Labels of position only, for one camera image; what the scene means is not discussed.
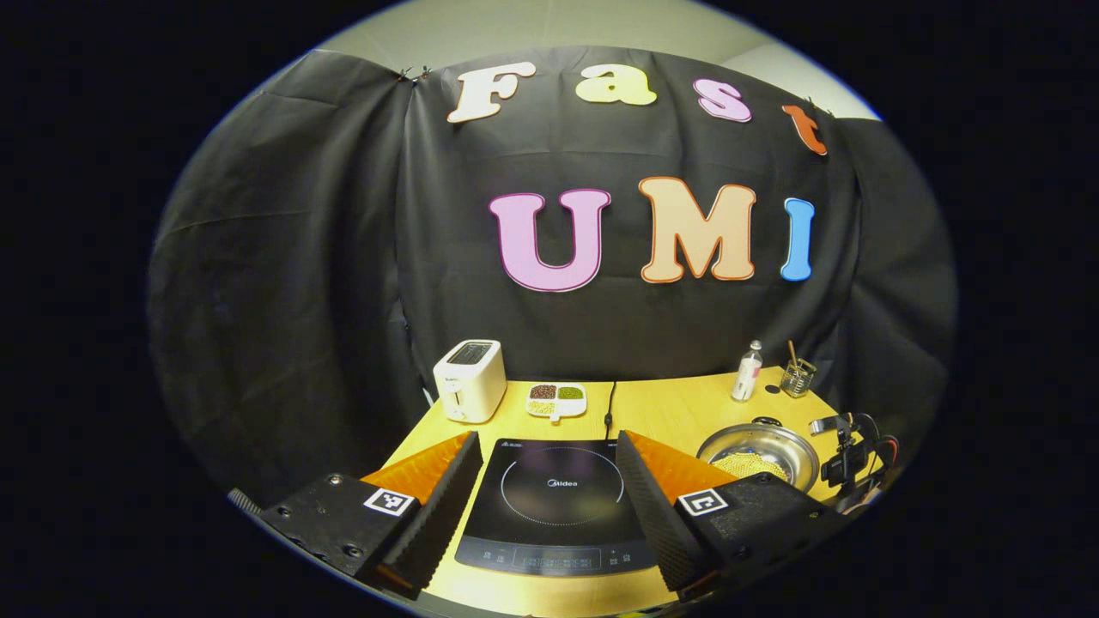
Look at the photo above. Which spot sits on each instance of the black induction cooktop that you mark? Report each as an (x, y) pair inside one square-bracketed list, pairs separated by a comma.
[(558, 515)]

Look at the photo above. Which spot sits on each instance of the white toaster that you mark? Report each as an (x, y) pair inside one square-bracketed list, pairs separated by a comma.
[(468, 386)]

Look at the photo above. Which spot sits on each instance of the white divided dish of beans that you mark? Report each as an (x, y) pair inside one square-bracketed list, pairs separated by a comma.
[(556, 402)]

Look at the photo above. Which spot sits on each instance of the clear bottle with pink label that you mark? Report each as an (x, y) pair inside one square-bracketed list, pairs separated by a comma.
[(747, 373)]

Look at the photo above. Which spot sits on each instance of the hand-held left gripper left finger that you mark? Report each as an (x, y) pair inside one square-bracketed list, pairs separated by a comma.
[(446, 506)]

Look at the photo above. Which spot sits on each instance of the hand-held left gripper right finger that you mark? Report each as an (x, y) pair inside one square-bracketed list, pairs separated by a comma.
[(652, 515)]

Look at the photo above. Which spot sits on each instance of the black backdrop cloth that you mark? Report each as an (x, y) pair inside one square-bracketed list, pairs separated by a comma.
[(343, 257)]

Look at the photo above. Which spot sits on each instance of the wooden stick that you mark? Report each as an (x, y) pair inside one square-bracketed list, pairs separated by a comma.
[(792, 352)]

